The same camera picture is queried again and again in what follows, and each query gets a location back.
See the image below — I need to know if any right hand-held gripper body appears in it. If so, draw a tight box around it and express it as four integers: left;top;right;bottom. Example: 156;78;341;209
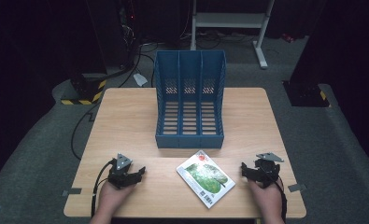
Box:
252;151;285;189

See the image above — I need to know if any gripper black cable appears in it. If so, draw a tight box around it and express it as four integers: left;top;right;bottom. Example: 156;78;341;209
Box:
90;158;116;218
275;174;289;223

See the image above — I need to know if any white paper scrap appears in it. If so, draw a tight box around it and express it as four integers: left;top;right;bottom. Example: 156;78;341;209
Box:
132;73;149;88

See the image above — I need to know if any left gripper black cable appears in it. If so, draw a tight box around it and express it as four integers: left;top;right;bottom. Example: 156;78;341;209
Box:
90;158;116;218

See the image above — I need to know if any person's left hand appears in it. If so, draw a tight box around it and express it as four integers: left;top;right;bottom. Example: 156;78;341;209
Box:
97;179;136;218

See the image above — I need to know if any thick black floor cable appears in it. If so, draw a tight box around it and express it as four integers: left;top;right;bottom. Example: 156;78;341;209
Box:
92;43;144;83

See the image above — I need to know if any white book with green cover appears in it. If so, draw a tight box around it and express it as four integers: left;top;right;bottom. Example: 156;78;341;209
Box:
176;149;236;209

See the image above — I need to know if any white metal stand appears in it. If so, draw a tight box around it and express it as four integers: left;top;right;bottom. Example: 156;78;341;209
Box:
190;0;276;70

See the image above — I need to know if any blue plastic file holder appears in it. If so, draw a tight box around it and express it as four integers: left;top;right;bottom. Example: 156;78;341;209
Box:
153;49;227;149

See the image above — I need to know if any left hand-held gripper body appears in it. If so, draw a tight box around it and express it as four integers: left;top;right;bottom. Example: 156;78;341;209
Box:
107;152;134;190

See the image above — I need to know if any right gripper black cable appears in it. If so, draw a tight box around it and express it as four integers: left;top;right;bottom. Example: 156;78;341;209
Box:
275;174;289;223

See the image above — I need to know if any person's right hand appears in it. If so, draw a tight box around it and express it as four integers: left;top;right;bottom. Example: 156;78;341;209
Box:
247;179;285;217

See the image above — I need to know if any grey tape strip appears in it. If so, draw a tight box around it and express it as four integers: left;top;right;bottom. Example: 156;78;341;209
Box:
61;187;83;198
287;183;308;193

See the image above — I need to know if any black yellow striped stand base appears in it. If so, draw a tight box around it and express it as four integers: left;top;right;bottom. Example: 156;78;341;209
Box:
282;79;333;108
60;73;107;106

